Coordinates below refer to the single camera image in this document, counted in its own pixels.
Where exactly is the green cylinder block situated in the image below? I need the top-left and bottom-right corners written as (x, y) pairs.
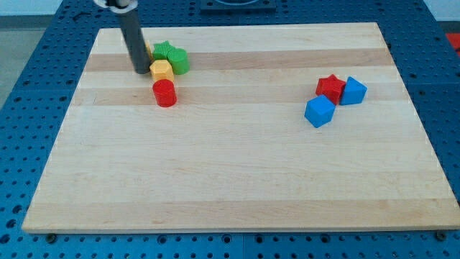
top-left (167, 48), bottom-right (190, 75)

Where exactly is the blue triangular block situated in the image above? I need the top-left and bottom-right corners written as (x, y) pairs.
top-left (339, 76), bottom-right (367, 105)

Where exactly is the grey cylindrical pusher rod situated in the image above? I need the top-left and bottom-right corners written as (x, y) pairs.
top-left (117, 4), bottom-right (150, 74)

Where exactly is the red star block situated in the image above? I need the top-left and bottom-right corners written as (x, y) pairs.
top-left (316, 74), bottom-right (346, 105)

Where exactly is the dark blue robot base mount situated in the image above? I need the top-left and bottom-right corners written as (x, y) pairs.
top-left (200, 0), bottom-right (277, 14)

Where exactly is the wooden board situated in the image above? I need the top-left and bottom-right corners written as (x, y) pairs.
top-left (22, 22), bottom-right (459, 234)

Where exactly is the white flange above rod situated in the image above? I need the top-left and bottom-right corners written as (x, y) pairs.
top-left (93, 0), bottom-right (138, 14)

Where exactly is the yellow heart block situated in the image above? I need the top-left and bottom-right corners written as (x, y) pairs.
top-left (145, 41), bottom-right (154, 64)

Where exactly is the green star block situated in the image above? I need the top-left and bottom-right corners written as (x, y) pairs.
top-left (152, 41), bottom-right (176, 60)

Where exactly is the blue cube block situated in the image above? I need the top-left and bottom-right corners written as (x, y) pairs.
top-left (304, 95), bottom-right (336, 128)

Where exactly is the red cylinder block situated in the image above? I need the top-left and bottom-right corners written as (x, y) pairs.
top-left (152, 79), bottom-right (177, 107)

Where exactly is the yellow hexagon block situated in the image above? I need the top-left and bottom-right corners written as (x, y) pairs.
top-left (149, 60), bottom-right (175, 82)

